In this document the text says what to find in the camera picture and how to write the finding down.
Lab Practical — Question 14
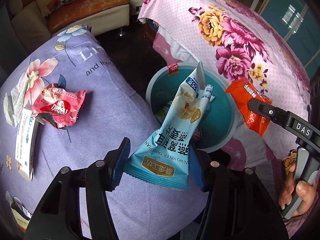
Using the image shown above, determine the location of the light blue snack packet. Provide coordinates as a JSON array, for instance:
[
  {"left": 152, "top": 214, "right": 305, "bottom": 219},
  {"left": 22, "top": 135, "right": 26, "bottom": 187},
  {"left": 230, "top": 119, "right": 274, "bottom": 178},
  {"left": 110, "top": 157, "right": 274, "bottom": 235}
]
[{"left": 124, "top": 61, "right": 217, "bottom": 190}]

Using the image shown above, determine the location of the pink snack wrapper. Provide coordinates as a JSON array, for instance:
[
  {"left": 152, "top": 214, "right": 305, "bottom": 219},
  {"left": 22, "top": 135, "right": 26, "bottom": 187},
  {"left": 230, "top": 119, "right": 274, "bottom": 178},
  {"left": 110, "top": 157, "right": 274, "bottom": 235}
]
[{"left": 31, "top": 83, "right": 87, "bottom": 130}]

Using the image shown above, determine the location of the white printed cardboard box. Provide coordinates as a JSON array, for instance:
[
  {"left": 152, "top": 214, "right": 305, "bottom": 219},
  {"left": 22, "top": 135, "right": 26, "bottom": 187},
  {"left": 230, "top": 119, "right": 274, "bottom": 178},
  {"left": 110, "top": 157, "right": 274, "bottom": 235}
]
[{"left": 14, "top": 106, "right": 39, "bottom": 181}]

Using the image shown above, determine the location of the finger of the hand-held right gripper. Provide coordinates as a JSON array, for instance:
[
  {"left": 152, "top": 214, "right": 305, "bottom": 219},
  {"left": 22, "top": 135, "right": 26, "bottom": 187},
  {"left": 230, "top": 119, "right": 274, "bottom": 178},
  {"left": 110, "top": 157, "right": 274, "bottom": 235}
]
[{"left": 248, "top": 98, "right": 290, "bottom": 130}]

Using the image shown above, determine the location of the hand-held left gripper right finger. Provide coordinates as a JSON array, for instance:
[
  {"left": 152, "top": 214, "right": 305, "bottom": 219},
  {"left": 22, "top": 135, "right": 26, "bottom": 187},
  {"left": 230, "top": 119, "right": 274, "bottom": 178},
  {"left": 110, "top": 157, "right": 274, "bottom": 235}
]
[{"left": 189, "top": 141, "right": 288, "bottom": 240}]

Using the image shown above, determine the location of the beige sofa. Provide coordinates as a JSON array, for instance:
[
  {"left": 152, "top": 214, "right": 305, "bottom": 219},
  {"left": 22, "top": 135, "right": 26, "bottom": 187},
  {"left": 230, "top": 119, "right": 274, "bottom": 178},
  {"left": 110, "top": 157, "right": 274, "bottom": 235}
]
[{"left": 6, "top": 0, "right": 130, "bottom": 39}]

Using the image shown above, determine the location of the white tissue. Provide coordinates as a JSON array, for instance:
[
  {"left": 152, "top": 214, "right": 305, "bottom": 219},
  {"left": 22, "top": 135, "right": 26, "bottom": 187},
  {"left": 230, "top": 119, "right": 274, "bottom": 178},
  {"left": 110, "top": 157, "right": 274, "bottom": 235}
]
[{"left": 3, "top": 74, "right": 33, "bottom": 128}]

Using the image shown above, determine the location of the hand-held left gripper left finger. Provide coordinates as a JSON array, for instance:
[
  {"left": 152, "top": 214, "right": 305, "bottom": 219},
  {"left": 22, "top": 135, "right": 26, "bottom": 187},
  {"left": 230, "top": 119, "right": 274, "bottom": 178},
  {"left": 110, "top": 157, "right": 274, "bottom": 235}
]
[{"left": 30, "top": 137, "right": 131, "bottom": 240}]

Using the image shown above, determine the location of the orange leather seat cushion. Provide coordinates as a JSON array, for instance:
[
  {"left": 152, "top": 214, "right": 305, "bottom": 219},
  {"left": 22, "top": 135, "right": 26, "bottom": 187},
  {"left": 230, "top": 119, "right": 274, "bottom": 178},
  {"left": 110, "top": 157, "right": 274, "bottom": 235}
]
[{"left": 48, "top": 0, "right": 130, "bottom": 33}]

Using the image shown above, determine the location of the orange snack wrapper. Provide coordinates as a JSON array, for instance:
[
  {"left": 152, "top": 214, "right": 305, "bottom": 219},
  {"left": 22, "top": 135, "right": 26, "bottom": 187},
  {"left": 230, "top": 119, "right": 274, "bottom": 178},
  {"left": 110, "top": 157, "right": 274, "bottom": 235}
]
[{"left": 224, "top": 77, "right": 273, "bottom": 137}]

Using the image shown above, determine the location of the pink floral blanket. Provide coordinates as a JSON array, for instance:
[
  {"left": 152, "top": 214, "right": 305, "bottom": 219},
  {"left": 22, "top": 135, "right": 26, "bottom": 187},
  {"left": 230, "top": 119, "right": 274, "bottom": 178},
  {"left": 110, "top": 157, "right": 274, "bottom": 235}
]
[{"left": 137, "top": 0, "right": 315, "bottom": 170}]

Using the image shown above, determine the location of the low white black table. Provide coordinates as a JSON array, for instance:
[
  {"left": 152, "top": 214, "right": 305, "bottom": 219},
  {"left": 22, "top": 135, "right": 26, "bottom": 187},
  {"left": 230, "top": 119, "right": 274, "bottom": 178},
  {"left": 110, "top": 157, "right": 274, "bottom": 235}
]
[{"left": 125, "top": 0, "right": 150, "bottom": 15}]

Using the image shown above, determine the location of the black and white packaging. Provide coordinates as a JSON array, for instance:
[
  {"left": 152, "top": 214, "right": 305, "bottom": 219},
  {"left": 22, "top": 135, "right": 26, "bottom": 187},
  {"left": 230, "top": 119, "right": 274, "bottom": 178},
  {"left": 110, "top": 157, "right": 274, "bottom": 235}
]
[{"left": 9, "top": 196, "right": 33, "bottom": 230}]

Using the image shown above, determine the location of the person's right hand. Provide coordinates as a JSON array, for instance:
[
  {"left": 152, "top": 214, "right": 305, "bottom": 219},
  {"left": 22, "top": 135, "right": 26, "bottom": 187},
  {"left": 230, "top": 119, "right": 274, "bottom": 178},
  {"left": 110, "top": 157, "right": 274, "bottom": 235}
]
[{"left": 278, "top": 164, "right": 320, "bottom": 217}]

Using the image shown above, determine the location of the teal plastic bin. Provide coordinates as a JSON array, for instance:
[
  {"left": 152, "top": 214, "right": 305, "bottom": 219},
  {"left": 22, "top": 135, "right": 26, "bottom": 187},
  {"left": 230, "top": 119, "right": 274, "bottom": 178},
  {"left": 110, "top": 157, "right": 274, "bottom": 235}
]
[{"left": 146, "top": 64, "right": 236, "bottom": 153}]

